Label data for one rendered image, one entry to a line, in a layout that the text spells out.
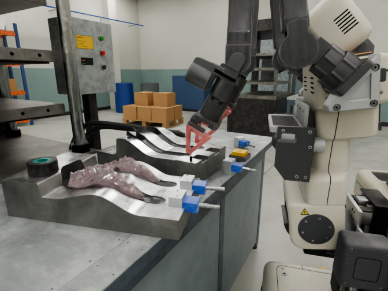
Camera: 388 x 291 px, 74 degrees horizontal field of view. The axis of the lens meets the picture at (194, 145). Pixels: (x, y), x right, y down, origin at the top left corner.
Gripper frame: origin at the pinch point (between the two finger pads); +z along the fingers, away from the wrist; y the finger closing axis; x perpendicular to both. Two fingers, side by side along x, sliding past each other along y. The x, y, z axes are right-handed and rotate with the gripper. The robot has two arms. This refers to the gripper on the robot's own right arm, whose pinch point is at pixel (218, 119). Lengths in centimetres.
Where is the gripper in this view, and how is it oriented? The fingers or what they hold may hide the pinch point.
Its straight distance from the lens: 112.1
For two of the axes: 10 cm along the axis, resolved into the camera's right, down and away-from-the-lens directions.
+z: -4.4, 8.3, 3.5
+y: -2.5, 2.6, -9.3
